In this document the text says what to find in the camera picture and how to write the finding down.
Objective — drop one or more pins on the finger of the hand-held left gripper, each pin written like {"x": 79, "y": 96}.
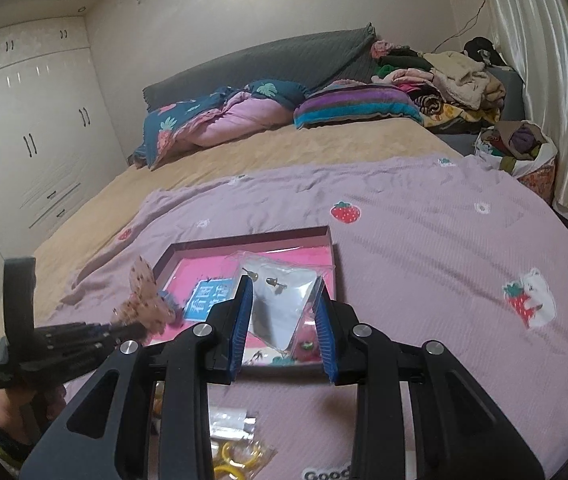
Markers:
{"x": 78, "y": 350}
{"x": 88, "y": 331}

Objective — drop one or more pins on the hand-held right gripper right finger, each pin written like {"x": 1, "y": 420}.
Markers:
{"x": 325, "y": 330}

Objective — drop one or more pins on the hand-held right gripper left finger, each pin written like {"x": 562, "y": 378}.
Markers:
{"x": 244, "y": 320}

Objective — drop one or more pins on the clear earring bag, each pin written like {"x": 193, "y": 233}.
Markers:
{"x": 284, "y": 305}

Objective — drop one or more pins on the floral fabric scrunchie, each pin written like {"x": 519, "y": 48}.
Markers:
{"x": 143, "y": 300}

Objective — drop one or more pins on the shallow pink box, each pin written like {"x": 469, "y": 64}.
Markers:
{"x": 188, "y": 280}

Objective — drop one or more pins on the small white packet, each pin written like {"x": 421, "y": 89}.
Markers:
{"x": 231, "y": 417}

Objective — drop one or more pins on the bag of yellow rings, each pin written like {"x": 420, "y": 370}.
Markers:
{"x": 239, "y": 460}

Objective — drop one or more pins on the person's left hand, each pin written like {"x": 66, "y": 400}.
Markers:
{"x": 11, "y": 417}

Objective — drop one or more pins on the blue printed card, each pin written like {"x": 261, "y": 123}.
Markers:
{"x": 203, "y": 300}

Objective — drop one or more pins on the purple strawberry blanket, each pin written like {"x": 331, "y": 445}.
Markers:
{"x": 439, "y": 260}

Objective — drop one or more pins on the beige bed sheet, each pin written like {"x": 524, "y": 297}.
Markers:
{"x": 264, "y": 155}

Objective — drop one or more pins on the white wardrobe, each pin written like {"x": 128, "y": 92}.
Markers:
{"x": 28, "y": 110}

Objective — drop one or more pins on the blue strawberry quilt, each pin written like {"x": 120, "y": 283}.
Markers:
{"x": 223, "y": 120}

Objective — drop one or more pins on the striped pillow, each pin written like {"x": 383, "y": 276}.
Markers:
{"x": 359, "y": 105}

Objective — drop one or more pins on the grey headboard cushion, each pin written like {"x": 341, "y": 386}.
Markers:
{"x": 264, "y": 65}

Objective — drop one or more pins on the bag of clothes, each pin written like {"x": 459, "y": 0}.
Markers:
{"x": 524, "y": 145}

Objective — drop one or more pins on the pile of clothes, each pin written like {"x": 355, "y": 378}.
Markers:
{"x": 459, "y": 80}

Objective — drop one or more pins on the black cloth item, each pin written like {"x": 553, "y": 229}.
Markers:
{"x": 481, "y": 47}

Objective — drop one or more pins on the cream curtain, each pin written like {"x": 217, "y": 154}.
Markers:
{"x": 554, "y": 85}

